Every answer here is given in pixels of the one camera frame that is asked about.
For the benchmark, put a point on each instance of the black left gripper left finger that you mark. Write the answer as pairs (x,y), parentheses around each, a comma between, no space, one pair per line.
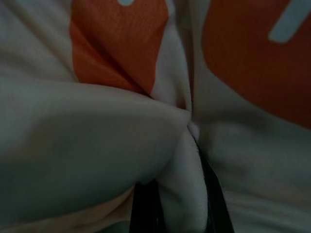
(148,208)

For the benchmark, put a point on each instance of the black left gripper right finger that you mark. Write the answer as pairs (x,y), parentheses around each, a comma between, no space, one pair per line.
(215,199)

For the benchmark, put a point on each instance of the white orange patterned pillow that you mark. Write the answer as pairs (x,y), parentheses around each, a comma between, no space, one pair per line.
(97,145)

